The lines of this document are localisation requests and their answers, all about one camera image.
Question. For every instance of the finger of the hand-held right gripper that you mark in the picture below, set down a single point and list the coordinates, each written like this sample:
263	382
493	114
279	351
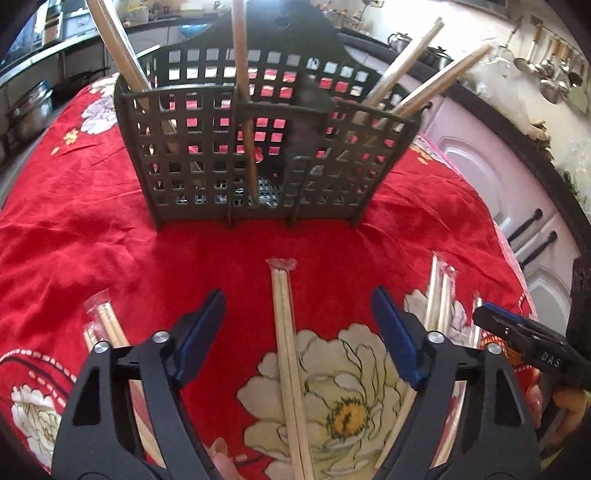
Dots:
503	310
501	327

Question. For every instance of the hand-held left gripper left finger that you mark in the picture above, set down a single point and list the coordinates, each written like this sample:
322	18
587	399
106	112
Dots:
203	337

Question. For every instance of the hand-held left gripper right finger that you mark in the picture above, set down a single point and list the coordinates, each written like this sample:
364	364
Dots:
397	337

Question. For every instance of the bamboo chopstick pair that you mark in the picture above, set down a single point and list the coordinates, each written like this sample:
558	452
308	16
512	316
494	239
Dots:
436	295
443	74
475	323
108	323
117	46
406	60
240	55
284	346

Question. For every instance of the black plastic utensil basket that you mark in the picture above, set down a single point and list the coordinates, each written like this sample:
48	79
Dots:
309	115

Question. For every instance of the row of hanging kitchen utensils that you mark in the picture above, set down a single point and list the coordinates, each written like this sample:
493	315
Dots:
549	87

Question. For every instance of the person's right hand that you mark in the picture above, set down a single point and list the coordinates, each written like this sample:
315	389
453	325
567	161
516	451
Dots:
570	406

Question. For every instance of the person's left hand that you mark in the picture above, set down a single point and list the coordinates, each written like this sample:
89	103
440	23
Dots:
224	461

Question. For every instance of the leafy greens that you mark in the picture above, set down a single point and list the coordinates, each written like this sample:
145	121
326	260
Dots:
575	184

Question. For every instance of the red floral tablecloth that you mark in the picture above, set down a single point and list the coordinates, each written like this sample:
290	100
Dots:
92	221

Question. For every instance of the ginger root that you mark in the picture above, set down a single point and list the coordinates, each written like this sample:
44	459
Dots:
540	134

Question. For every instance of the dark steel kettle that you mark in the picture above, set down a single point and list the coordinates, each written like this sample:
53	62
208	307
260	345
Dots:
438	57

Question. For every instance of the black frying pan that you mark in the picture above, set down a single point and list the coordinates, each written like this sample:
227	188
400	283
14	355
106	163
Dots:
83	81

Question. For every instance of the stacked steel pots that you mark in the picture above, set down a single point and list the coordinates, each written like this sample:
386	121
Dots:
30	108

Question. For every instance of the blue hanging bin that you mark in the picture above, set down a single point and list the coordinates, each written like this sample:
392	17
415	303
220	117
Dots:
193	28

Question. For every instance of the metal shelf rack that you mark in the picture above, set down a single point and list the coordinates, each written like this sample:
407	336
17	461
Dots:
37	57

